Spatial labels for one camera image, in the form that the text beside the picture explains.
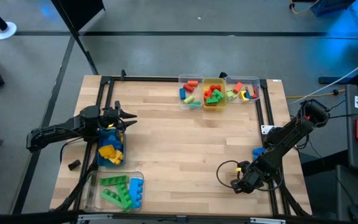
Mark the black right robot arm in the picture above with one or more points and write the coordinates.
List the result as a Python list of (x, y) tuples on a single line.
[(291, 130)]

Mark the small clear plastic bin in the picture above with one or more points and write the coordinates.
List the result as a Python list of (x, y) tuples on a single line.
[(228, 82), (198, 91)]

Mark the yellow stud block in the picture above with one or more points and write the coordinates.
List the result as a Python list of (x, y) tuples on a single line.
[(117, 158), (107, 151)]

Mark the yellow translucent plastic bin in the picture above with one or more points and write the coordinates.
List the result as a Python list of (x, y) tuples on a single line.
[(206, 82)]

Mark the blue arch block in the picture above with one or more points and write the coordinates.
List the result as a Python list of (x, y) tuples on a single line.
[(248, 96)]

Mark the blue plastic bin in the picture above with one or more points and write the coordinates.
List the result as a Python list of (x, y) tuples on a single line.
[(102, 163)]

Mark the tan block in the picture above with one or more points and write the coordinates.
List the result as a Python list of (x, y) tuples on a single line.
[(251, 89)]

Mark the green two-stud block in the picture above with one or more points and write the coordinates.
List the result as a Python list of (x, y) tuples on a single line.
[(218, 94), (212, 100)]

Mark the green cylinder block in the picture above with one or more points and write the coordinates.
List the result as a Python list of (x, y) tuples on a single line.
[(195, 104)]

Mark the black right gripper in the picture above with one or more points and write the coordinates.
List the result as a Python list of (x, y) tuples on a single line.
[(259, 172)]

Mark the orange rounded bar block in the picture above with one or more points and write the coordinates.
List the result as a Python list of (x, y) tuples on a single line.
[(193, 83)]

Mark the red arch block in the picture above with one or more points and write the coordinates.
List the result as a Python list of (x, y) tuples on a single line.
[(255, 93)]

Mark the large clear plastic bin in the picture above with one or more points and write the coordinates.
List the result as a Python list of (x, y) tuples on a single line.
[(92, 202)]

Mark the blue rounded bar block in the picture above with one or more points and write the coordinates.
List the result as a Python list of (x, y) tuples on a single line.
[(182, 93)]

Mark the black stand foot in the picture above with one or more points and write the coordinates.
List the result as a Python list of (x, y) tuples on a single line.
[(346, 80)]

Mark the silver bracket plate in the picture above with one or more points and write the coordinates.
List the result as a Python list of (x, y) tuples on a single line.
[(266, 129)]

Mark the long green stud block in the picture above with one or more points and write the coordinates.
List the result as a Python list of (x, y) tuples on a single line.
[(113, 180), (110, 197), (124, 196)]

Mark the yellow arch block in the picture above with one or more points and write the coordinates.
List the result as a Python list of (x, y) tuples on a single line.
[(243, 96)]

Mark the black side cart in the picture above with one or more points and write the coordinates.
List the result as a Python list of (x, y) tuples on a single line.
[(356, 155)]

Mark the orange-red block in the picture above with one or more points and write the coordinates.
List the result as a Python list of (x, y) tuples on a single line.
[(238, 87)]

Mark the black cylinder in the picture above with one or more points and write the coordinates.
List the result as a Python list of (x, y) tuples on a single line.
[(74, 165)]

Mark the red rounded bar block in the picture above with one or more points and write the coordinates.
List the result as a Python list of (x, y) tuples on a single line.
[(188, 88)]

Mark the blue square stud block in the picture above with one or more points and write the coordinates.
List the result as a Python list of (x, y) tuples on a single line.
[(113, 141)]

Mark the black partition panel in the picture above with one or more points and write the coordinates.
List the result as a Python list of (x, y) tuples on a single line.
[(79, 7)]

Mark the red stud block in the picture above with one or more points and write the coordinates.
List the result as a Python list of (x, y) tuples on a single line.
[(215, 87), (208, 94)]

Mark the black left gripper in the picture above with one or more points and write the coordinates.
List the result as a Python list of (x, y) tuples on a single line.
[(113, 119)]

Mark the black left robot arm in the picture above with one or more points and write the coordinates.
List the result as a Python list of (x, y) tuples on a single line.
[(57, 132)]

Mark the light green rounded bar block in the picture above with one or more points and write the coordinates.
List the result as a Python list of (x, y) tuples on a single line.
[(189, 99)]

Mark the black frame clamp knob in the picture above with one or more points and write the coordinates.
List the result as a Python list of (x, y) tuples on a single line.
[(123, 74), (223, 75)]

